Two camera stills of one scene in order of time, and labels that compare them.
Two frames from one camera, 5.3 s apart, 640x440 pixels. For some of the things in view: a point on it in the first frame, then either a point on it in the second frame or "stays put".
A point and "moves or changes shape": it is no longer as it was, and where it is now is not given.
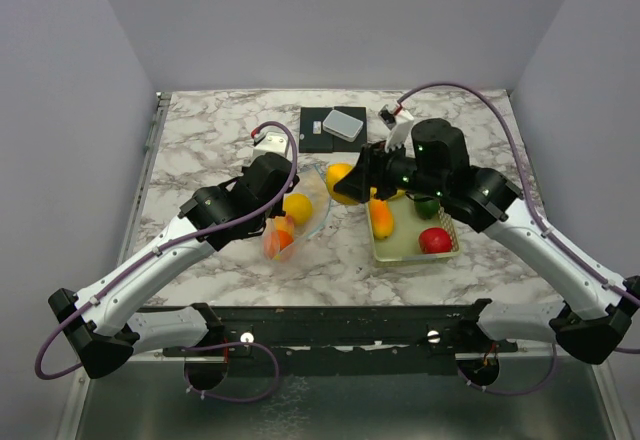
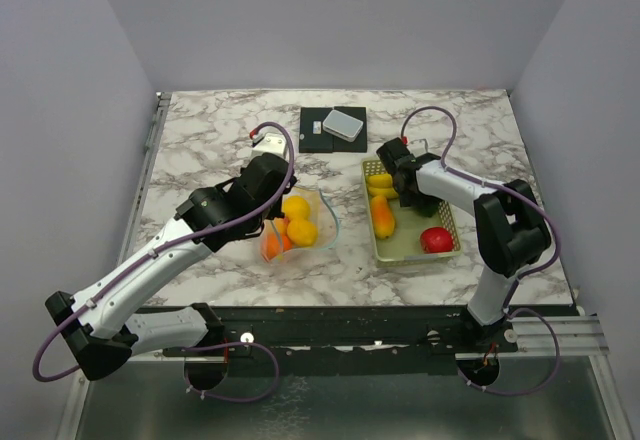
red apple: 433,240 stays put
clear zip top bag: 313,184 moves or changes shape
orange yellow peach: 335,172 to 301,232
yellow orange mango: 382,218 stays put
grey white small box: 343,125 stays put
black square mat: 313,138 stays put
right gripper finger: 384,192 to 425,205
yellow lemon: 298,207 stays put
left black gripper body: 277,210 stays put
